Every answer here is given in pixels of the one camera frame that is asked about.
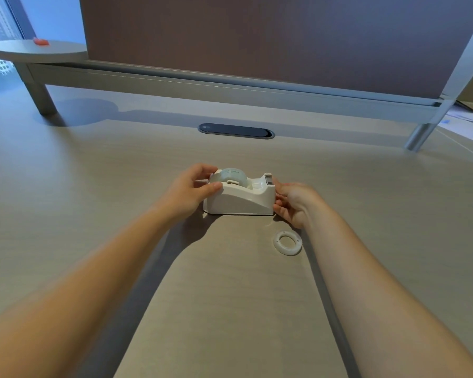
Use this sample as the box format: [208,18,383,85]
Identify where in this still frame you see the brown desk divider panel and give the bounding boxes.
[78,0,473,99]

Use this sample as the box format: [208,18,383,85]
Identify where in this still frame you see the person's left hand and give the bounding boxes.
[156,164,224,225]

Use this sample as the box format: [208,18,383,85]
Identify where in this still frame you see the person's right forearm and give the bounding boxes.
[304,204,473,378]

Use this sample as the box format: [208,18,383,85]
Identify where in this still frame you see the white tape dispenser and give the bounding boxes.
[203,173,276,216]

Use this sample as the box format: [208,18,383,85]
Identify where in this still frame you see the white paper sheets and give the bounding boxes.
[435,99,473,141]

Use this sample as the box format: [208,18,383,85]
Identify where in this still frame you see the person's right hand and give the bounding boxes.
[273,182,327,230]

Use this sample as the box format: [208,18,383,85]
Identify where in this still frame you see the person's left forearm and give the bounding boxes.
[0,206,182,378]

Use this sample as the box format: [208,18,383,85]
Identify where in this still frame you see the silver divider frame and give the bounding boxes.
[14,0,473,152]

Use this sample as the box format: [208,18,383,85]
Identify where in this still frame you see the white empty tape core ring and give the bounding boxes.
[273,231,303,256]

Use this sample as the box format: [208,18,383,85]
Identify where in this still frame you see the clear tape roll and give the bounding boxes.
[208,167,249,189]

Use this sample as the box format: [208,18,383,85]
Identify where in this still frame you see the round grey side shelf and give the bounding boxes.
[0,39,88,64]

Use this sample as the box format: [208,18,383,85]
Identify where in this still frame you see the black desk cable grommet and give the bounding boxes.
[198,123,275,139]

